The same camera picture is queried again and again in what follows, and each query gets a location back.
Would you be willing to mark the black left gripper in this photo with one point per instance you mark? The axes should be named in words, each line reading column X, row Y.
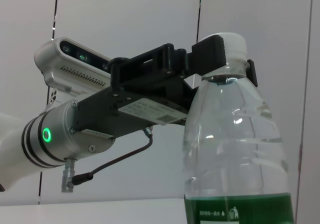
column 105, row 114

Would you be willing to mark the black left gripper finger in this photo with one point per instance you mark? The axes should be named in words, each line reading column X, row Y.
column 252, row 71
column 207, row 56

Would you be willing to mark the clear water bottle green label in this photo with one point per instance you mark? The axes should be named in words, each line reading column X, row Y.
column 232, row 146

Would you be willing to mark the white and silver left robot arm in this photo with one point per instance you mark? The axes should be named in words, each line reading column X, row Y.
column 60, row 139

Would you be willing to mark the silver connector plug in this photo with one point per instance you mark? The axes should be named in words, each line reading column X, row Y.
column 68, row 176

